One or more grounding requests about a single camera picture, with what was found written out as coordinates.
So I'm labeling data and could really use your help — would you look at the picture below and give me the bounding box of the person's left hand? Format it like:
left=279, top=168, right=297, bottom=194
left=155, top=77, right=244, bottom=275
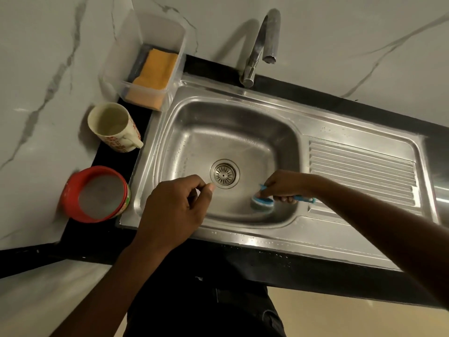
left=135, top=174, right=215, bottom=255

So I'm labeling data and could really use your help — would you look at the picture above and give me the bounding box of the person's right hand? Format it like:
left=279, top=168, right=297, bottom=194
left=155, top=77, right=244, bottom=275
left=259, top=170, right=323, bottom=205

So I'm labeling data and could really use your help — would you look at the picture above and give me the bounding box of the blue brush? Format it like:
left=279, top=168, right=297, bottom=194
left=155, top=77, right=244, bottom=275
left=249, top=184, right=317, bottom=212

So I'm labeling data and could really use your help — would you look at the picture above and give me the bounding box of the stainless steel sink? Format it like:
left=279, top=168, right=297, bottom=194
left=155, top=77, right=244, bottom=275
left=117, top=74, right=441, bottom=271

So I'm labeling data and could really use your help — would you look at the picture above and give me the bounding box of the cream floral mug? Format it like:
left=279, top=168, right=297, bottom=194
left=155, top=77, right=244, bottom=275
left=87, top=103, right=145, bottom=154

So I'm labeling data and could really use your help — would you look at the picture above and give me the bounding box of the orange sponge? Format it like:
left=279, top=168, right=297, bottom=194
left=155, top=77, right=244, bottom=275
left=126, top=49, right=179, bottom=109

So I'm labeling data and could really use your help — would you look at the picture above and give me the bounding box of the chrome faucet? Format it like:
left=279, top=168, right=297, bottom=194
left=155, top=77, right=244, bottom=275
left=239, top=9, right=281, bottom=89

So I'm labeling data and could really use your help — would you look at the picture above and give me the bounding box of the person's left forearm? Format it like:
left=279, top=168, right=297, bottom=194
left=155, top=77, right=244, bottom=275
left=51, top=243, right=169, bottom=337

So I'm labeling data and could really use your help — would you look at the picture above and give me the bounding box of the person's right forearm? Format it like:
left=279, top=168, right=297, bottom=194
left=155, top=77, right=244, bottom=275
left=312, top=175, right=449, bottom=306

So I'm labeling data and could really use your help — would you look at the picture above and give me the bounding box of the person's black clothing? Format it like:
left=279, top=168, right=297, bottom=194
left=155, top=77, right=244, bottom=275
left=123, top=273, right=287, bottom=337

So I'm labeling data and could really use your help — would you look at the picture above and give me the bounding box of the round metal drain strainer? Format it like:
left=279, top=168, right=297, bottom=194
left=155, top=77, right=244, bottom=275
left=210, top=159, right=241, bottom=189

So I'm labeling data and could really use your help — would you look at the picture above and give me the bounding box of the red round soap tub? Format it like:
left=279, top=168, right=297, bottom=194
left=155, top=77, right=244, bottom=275
left=59, top=166, right=131, bottom=224

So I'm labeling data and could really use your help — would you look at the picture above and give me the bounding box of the grey metal appliance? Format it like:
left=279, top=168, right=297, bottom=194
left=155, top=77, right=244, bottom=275
left=0, top=259, right=127, bottom=337

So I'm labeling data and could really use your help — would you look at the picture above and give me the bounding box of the clear plastic container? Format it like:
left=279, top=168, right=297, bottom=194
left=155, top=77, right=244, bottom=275
left=99, top=10, right=187, bottom=112

